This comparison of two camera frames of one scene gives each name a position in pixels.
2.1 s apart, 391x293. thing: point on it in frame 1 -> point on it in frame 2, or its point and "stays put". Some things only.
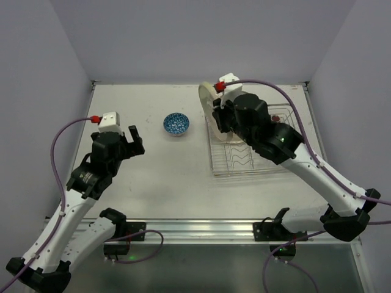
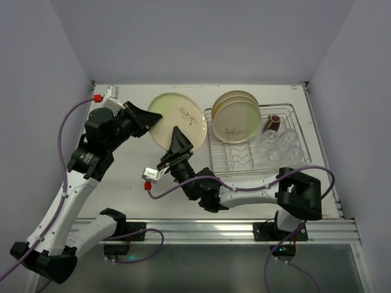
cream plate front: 207,94 -> 178,110
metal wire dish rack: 241,159 stays put
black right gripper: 221,115 -> 176,159
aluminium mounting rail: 206,232 stays put
